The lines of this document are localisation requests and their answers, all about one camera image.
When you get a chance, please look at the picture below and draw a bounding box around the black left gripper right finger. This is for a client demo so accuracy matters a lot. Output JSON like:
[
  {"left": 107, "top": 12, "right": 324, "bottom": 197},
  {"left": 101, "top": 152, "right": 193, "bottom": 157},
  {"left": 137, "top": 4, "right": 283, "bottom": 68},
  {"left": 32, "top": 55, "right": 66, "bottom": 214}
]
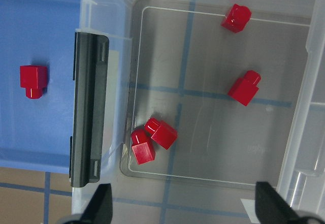
[{"left": 255, "top": 182, "right": 312, "bottom": 224}]

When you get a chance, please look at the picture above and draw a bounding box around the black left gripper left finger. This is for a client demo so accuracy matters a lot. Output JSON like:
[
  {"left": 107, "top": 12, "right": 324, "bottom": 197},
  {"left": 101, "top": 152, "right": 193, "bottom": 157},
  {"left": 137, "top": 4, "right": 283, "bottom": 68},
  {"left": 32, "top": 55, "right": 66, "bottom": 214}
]
[{"left": 78, "top": 183, "right": 112, "bottom": 224}]

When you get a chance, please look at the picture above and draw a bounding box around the red block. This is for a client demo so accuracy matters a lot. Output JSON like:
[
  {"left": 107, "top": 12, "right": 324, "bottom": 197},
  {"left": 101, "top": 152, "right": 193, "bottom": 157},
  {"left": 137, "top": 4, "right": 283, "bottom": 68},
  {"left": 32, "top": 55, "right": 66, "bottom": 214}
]
[
  {"left": 144, "top": 117, "right": 178, "bottom": 150},
  {"left": 221, "top": 4, "right": 252, "bottom": 33},
  {"left": 227, "top": 70, "right": 261, "bottom": 106},
  {"left": 20, "top": 65, "right": 48, "bottom": 99},
  {"left": 131, "top": 129, "right": 155, "bottom": 165}
]

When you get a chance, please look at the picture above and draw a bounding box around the clear plastic box lid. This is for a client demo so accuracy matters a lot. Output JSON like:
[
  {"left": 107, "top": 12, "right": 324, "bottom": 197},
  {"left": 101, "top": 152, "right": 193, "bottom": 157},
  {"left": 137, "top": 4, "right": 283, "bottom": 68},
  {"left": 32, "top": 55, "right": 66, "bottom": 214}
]
[{"left": 277, "top": 0, "right": 324, "bottom": 218}]

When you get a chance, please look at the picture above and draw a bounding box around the clear plastic storage box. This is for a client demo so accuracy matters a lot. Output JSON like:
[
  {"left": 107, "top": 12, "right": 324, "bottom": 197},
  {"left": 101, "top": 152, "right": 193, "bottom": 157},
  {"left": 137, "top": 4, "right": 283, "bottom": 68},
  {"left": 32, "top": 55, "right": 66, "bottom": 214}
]
[{"left": 72, "top": 0, "right": 315, "bottom": 223}]

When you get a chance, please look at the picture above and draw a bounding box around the red block top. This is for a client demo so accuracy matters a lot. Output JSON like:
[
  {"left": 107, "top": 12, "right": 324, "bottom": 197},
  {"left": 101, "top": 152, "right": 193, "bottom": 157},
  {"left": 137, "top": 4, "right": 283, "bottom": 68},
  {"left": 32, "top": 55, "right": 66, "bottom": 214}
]
[{"left": 221, "top": 4, "right": 252, "bottom": 33}]

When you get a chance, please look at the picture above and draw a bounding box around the blue plastic tray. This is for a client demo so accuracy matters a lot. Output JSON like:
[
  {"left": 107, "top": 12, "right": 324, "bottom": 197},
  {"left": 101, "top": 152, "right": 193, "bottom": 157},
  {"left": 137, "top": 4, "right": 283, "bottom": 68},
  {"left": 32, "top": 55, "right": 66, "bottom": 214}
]
[{"left": 1, "top": 0, "right": 131, "bottom": 173}]

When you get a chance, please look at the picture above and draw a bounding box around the black box latch handle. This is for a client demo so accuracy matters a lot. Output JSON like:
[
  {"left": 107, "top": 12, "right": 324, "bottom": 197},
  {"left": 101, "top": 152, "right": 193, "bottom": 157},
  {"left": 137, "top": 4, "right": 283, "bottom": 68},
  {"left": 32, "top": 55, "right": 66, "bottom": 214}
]
[{"left": 69, "top": 31, "right": 109, "bottom": 188}]

